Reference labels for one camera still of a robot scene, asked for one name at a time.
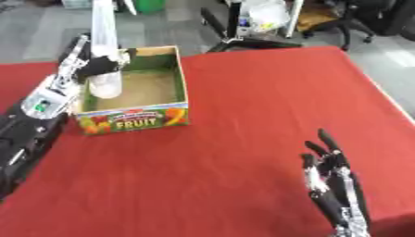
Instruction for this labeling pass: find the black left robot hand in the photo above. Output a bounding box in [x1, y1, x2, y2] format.
[55, 31, 135, 85]

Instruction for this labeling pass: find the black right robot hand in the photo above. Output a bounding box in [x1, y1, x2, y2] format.
[298, 127, 375, 229]

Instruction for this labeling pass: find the cardboard box with green inside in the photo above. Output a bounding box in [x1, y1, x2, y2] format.
[71, 44, 192, 136]

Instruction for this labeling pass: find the green bin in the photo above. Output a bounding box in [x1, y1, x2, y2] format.
[130, 0, 169, 15]

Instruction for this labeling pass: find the white plastic bag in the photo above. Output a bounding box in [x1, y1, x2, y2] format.
[238, 0, 294, 33]

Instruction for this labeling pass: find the black office chair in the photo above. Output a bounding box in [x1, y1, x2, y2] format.
[299, 0, 415, 52]

